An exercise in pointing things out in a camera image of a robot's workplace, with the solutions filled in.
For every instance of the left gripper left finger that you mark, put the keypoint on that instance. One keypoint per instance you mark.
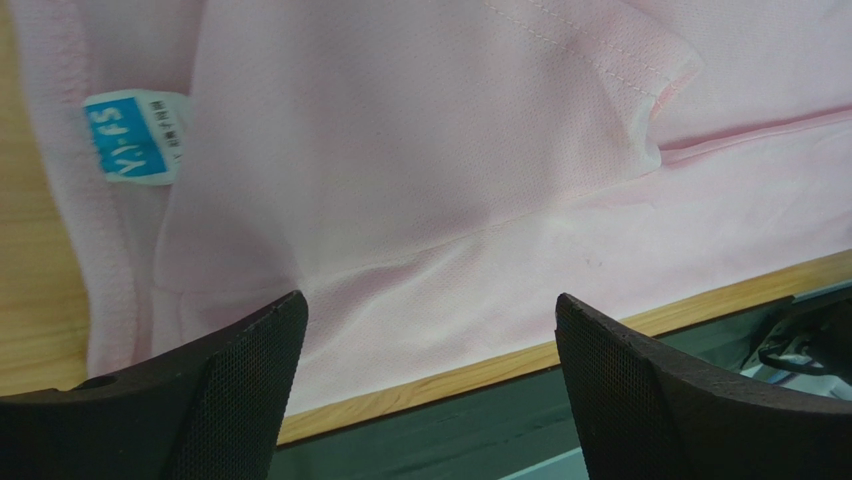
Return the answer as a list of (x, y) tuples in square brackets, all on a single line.
[(210, 409)]

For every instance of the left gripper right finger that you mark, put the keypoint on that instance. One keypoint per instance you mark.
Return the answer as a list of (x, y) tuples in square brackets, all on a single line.
[(645, 410)]

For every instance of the pink t shirt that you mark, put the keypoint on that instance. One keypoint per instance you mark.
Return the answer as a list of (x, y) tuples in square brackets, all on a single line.
[(430, 174)]

